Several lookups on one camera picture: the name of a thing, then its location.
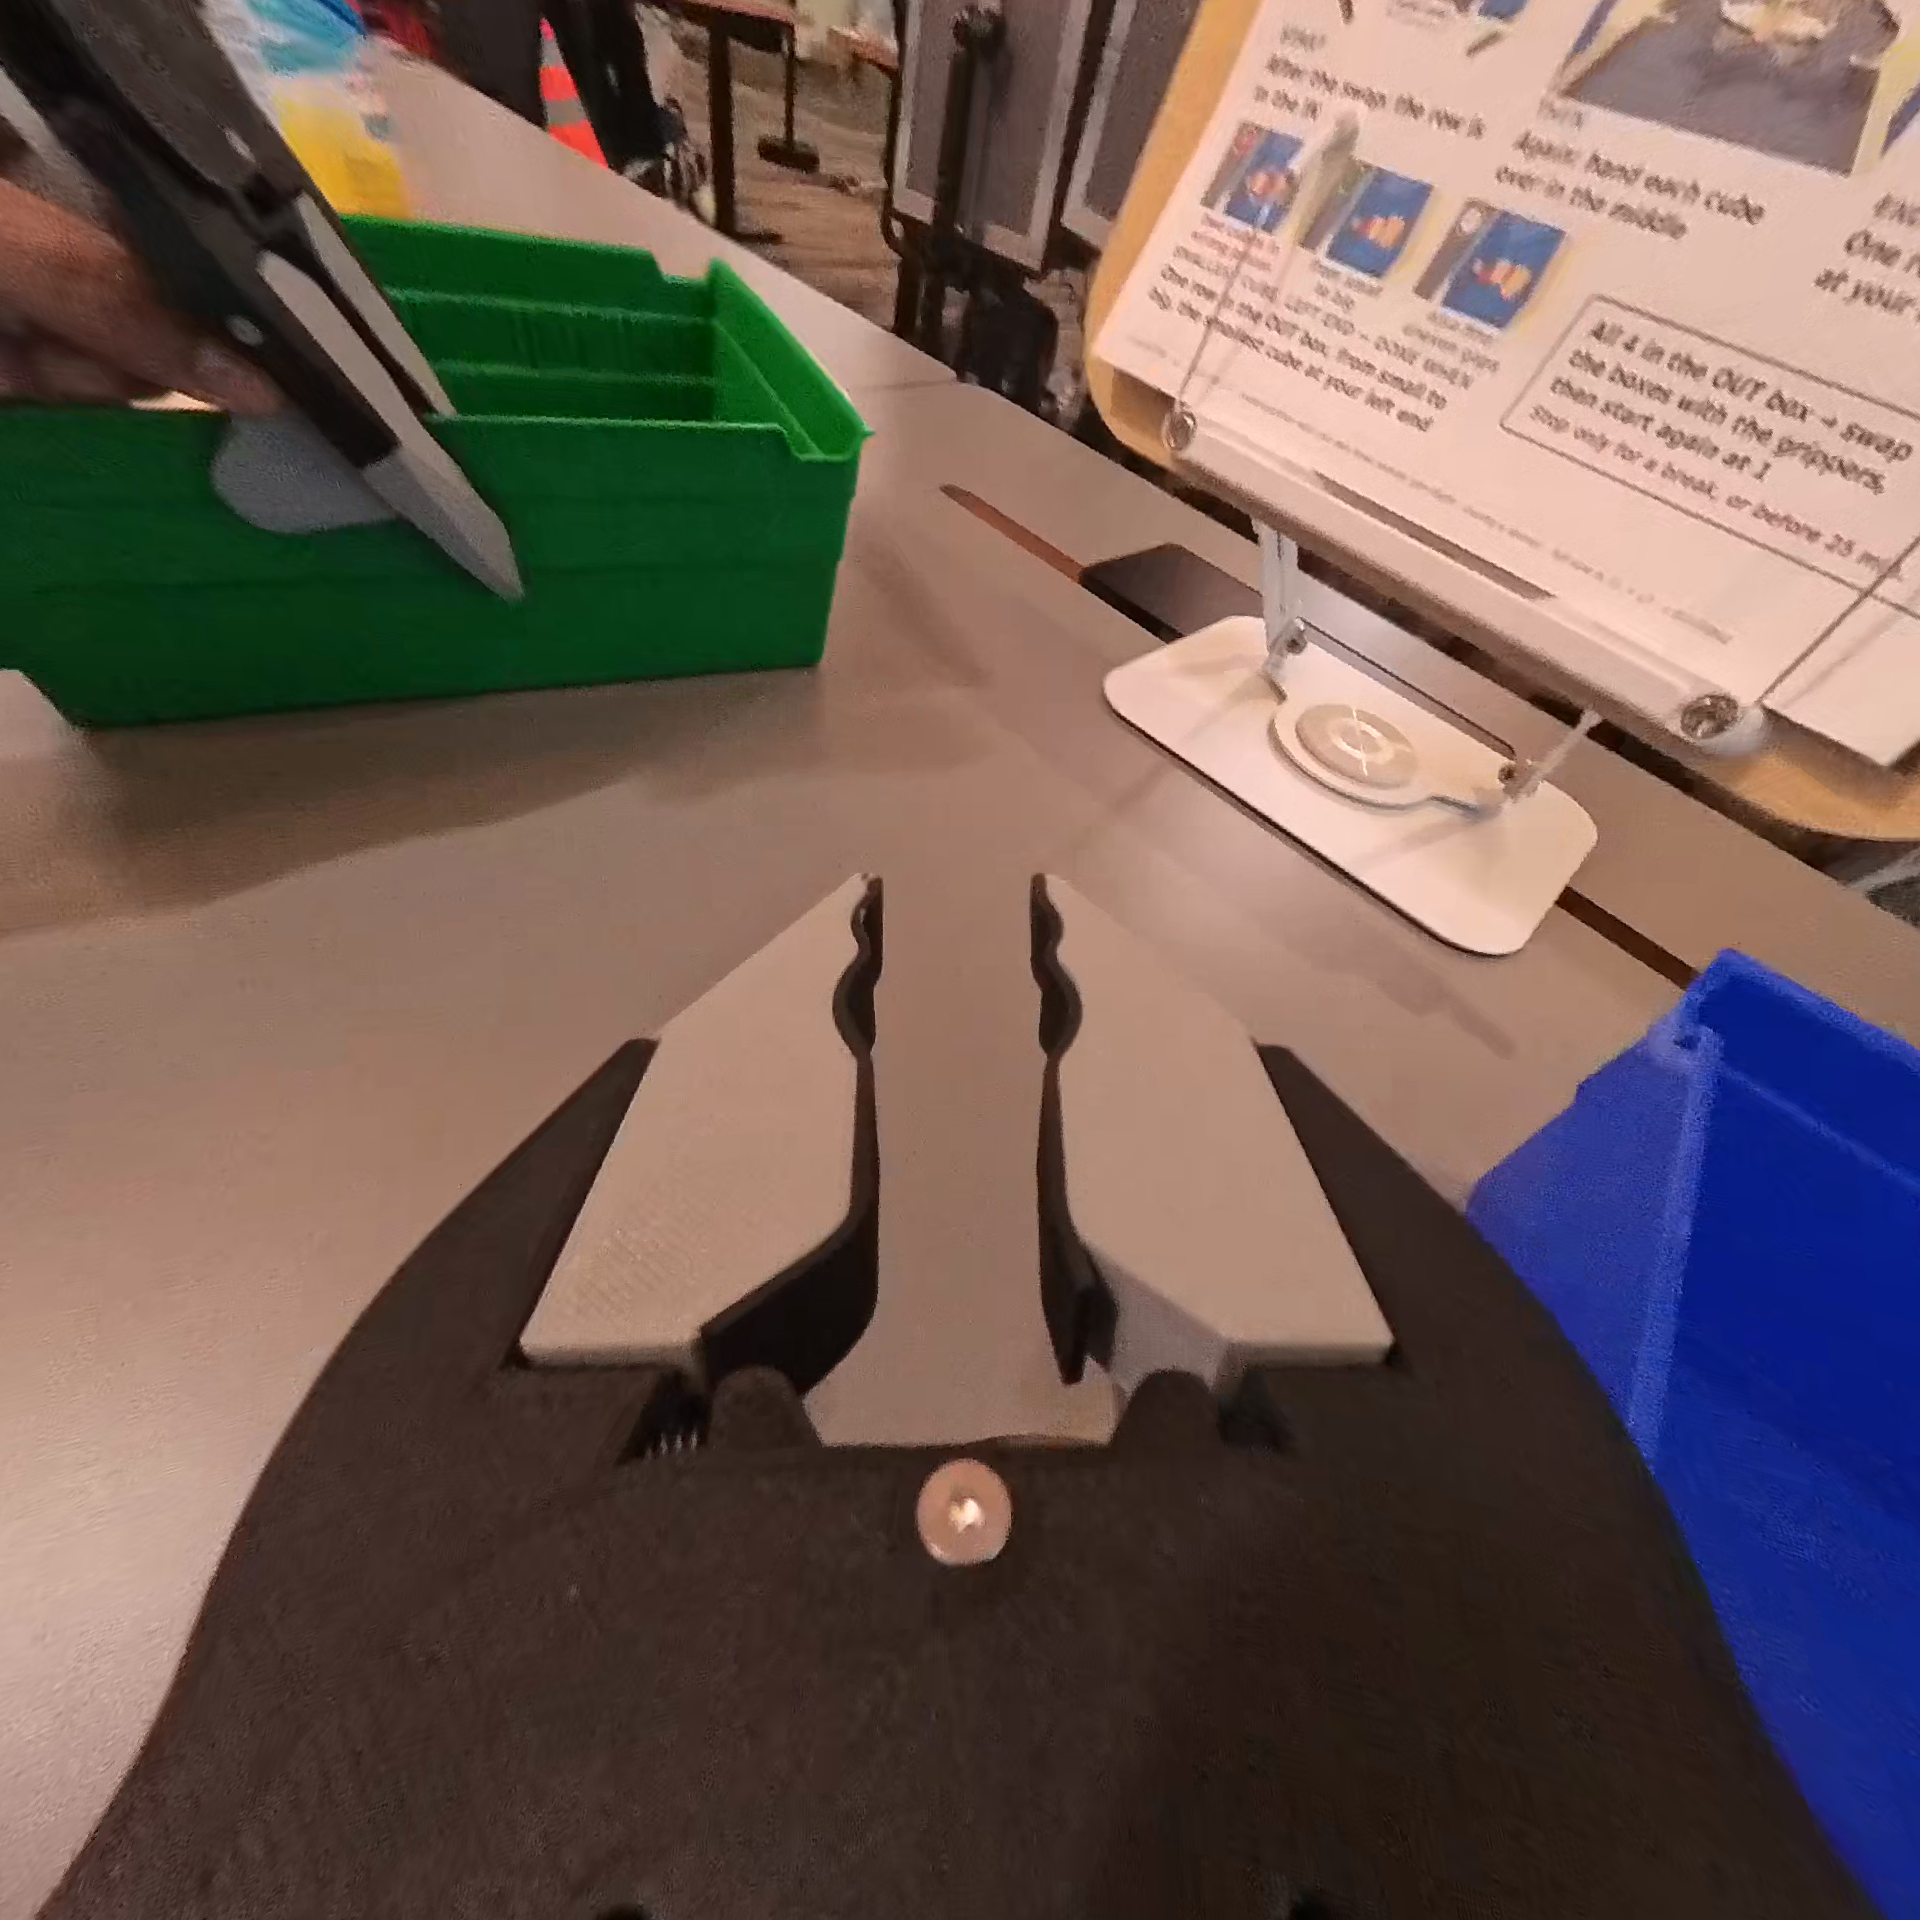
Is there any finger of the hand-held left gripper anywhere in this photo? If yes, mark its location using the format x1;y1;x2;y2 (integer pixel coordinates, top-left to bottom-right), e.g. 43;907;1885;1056
275;194;457;420
208;251;527;602

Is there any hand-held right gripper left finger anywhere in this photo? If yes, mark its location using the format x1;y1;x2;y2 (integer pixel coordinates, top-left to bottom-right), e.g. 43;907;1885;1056
516;873;886;1398

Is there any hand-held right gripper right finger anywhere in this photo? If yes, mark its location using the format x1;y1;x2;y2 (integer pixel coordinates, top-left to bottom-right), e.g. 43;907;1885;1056
1026;873;1398;1414

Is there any green plastic bin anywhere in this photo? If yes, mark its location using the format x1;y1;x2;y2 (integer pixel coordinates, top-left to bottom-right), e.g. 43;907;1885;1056
0;217;874;734

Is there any blue plastic bin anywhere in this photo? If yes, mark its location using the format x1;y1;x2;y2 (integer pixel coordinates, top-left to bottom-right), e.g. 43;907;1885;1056
1466;948;1920;1920

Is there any grey desk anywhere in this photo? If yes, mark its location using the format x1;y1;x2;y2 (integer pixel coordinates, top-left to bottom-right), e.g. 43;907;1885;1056
0;46;1920;1920

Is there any person's left hand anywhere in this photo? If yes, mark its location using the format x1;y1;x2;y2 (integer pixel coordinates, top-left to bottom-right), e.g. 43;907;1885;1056
0;179;287;420

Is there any yellow container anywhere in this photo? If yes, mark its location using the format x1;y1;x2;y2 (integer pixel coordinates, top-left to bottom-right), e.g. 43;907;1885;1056
275;89;410;223

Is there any orange striped traffic cone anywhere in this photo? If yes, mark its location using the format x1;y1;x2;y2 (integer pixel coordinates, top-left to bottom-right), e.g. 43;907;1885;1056
535;22;612;171

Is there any black legged background table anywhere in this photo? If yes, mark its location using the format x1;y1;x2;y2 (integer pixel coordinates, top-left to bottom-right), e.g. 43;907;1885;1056
682;0;823;244

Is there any black panel stand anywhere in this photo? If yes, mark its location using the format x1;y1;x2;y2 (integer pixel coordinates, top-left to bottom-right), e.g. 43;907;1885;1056
886;225;1120;454

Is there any grey framed panel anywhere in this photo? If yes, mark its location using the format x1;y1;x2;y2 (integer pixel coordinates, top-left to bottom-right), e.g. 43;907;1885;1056
1055;0;1205;262
896;0;1055;268

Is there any printed instruction sheet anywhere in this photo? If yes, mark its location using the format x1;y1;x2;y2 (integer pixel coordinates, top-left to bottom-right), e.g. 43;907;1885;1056
1094;0;1920;767

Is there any dark desk cable flap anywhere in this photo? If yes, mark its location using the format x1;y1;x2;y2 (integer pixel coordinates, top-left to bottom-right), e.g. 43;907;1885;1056
1080;543;1265;635

